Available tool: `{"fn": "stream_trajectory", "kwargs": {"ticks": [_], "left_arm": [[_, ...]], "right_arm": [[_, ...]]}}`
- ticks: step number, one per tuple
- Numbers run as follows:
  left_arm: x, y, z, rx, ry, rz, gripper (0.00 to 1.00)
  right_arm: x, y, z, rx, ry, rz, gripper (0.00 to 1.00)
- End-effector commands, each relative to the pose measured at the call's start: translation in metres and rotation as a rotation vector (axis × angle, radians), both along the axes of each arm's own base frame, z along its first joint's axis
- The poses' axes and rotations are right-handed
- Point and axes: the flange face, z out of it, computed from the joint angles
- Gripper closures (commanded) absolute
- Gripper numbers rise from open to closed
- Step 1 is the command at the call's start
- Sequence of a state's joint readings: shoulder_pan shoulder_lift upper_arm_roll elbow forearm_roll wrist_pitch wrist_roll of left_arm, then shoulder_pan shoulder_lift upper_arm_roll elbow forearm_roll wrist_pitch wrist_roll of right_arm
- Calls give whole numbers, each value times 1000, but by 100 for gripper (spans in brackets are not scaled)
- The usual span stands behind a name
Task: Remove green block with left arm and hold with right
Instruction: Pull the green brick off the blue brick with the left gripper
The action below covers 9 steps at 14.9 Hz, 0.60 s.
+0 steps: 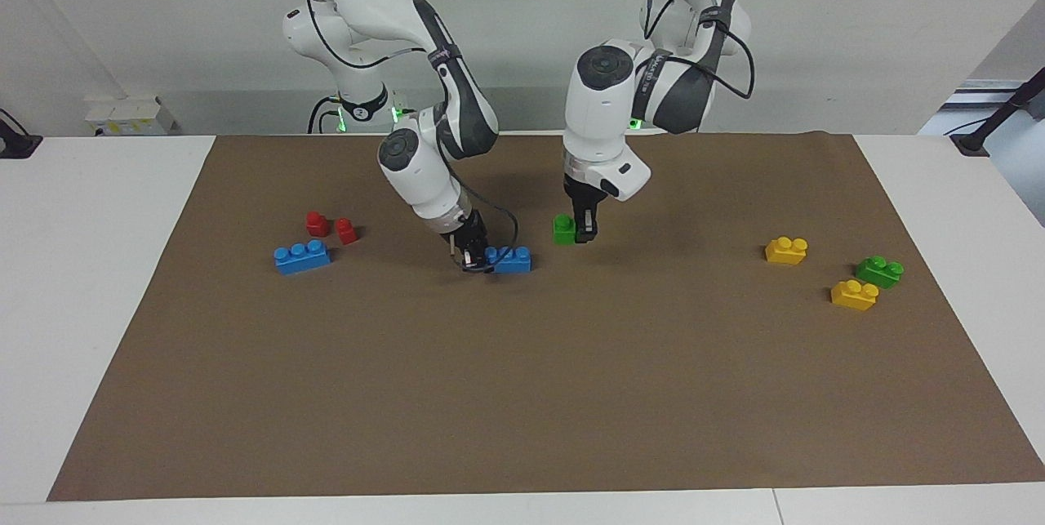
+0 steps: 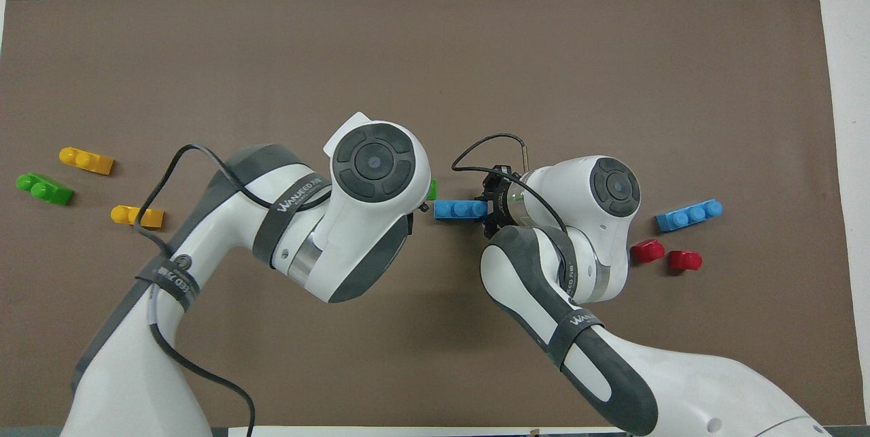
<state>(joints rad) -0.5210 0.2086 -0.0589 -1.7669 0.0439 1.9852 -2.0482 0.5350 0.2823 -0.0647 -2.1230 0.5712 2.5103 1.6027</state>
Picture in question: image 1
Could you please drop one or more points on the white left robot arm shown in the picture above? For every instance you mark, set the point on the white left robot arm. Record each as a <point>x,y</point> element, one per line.
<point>596,117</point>

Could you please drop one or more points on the white box with labels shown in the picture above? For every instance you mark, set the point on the white box with labels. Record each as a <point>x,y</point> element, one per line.
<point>131,117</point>

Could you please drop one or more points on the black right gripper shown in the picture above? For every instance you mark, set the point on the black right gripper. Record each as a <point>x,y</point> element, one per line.
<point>469,235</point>

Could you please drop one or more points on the blue three-stud block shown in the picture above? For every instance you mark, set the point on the blue three-stud block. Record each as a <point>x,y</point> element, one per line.
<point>302,258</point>
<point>513,261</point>

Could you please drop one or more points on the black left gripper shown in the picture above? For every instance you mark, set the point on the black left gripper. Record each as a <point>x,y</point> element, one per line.
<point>584,198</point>

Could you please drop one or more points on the black clamp foot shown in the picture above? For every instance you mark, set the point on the black clamp foot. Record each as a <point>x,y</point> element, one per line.
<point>18,145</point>

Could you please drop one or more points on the red single-stud block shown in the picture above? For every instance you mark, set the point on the red single-stud block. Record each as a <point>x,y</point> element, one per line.
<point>346,232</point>
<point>317,224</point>

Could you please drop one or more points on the black stand pole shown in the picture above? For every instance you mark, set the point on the black stand pole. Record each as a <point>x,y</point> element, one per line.
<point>992,121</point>

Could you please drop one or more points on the green two-stud block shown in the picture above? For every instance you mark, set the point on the green two-stud block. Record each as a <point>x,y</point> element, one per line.
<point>878,273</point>
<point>563,231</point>

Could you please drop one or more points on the brown table mat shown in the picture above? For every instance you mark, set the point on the brown table mat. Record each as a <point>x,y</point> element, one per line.
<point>522,386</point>

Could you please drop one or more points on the yellow two-stud block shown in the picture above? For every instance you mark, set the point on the yellow two-stud block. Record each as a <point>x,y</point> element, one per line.
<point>786,251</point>
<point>854,296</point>

